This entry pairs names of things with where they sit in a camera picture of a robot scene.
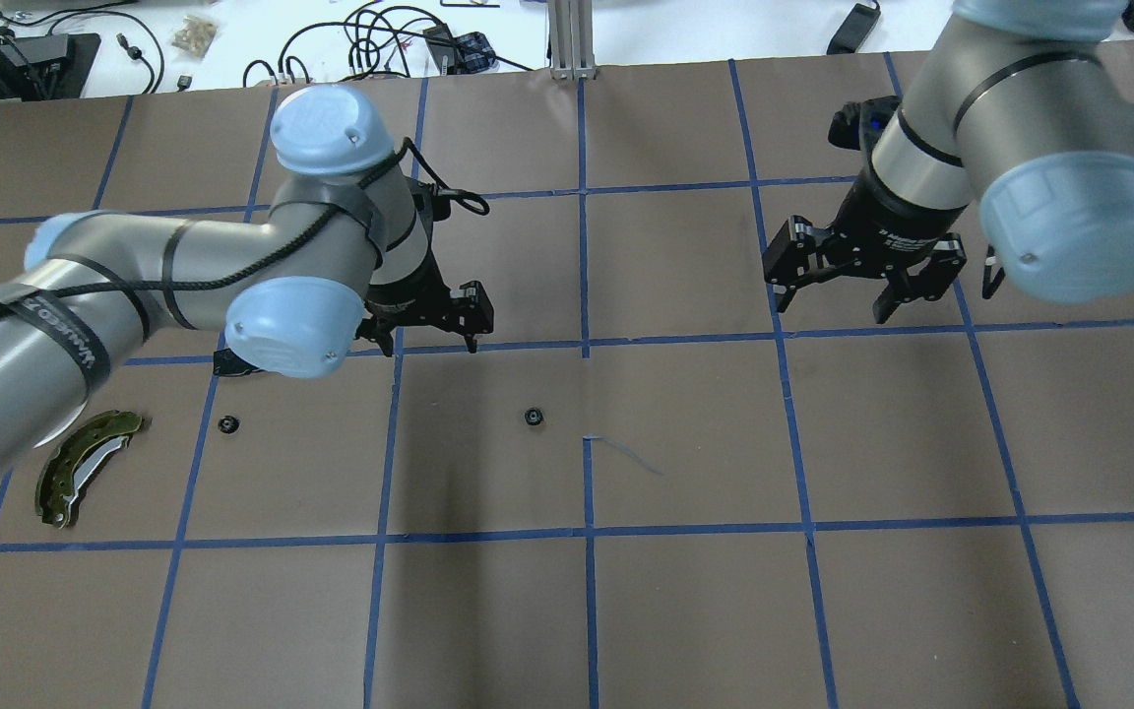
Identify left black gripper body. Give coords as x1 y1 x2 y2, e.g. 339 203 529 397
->
365 252 455 335

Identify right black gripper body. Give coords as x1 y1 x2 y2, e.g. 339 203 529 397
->
820 176 962 282

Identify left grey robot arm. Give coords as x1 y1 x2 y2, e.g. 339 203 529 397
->
0 84 494 473

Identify black brake pad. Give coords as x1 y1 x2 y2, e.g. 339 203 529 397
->
212 349 264 378

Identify black power adapter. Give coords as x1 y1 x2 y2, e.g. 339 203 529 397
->
826 1 881 54

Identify green brake shoe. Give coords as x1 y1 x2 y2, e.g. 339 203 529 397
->
34 410 146 529

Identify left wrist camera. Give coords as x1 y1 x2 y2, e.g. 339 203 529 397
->
407 178 491 233

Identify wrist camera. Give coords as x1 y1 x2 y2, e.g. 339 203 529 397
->
827 95 902 154
407 178 491 233

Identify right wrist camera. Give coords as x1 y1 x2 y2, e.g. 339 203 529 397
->
827 95 902 154

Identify tangled black cables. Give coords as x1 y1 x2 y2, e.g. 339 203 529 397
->
242 0 538 88

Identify aluminium frame post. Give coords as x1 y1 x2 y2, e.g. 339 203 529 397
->
545 0 598 81

